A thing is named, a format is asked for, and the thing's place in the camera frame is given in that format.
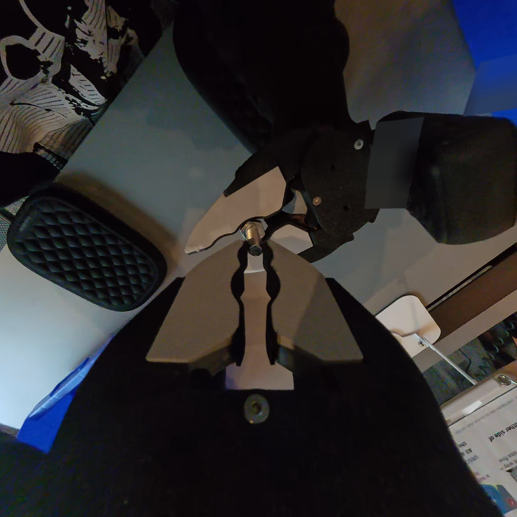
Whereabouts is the printed paper sign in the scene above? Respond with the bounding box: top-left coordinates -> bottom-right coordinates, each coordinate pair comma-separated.
439,373 -> 517,517

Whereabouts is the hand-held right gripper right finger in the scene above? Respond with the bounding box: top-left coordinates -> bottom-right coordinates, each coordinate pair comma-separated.
264,238 -> 363,364

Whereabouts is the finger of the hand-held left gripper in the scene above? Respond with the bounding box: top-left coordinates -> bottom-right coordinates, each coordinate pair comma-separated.
184,166 -> 288,255

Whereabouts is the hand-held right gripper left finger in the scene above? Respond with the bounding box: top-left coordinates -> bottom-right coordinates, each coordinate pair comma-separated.
146,241 -> 247,364

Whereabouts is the person's black printed shirt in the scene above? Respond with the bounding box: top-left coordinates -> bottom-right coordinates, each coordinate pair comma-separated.
0,0 -> 163,204

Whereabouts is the steel hex bolt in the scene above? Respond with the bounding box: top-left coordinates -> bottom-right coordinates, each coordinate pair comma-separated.
240,221 -> 268,257

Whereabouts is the white metal bracket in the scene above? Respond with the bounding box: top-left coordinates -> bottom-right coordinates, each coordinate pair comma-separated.
375,294 -> 478,385

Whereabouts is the blue plastic parts bin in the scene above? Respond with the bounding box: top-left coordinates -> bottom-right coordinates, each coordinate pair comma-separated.
456,0 -> 517,118
16,351 -> 94,454

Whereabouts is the black quilted pad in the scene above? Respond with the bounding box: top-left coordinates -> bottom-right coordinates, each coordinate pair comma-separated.
6,183 -> 169,312

